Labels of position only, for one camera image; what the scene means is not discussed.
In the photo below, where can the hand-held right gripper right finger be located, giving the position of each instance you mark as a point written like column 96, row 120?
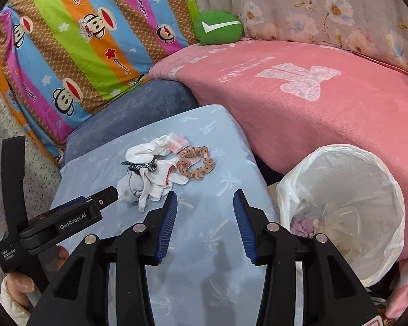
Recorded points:
column 244, row 227

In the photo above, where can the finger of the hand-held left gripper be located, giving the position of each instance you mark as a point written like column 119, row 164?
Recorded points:
column 14, row 163
column 103, row 197

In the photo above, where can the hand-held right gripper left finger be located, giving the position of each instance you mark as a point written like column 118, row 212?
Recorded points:
column 166, row 224

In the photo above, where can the white ankle sock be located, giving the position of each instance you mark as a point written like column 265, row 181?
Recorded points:
column 132, row 186
column 144, row 151

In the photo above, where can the black white patterned band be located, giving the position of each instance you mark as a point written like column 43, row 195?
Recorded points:
column 136, row 166

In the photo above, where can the tan spotted scrunchie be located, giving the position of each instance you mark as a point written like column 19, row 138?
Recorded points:
column 185, row 158

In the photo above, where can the small pink packet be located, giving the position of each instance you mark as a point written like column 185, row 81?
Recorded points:
column 176, row 142

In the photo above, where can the clear plastic bag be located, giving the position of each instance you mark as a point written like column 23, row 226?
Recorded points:
column 343, row 231

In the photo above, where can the plastic trash bin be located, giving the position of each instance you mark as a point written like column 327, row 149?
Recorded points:
column 400, row 203

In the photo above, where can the person's left forearm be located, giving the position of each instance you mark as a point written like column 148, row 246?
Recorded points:
column 12, row 309

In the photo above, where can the person's left hand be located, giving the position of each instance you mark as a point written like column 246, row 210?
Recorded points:
column 18, row 283

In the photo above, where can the light blue covered stool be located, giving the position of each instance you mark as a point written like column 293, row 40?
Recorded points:
column 207, row 190

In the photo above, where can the blue-grey cushion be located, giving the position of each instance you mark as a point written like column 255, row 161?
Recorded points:
column 139, row 105

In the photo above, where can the striped monkey print pillow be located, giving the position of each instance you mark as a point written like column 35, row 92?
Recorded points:
column 71, row 57

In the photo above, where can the pink fleece blanket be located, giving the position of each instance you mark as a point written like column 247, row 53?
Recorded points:
column 292, row 115

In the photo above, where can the light pink quilt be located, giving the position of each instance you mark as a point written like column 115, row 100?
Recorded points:
column 406, row 292

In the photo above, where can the green round cushion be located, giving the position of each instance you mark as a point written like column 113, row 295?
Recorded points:
column 217, row 35

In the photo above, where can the floral grey quilt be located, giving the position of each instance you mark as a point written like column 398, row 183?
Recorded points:
column 326, row 6

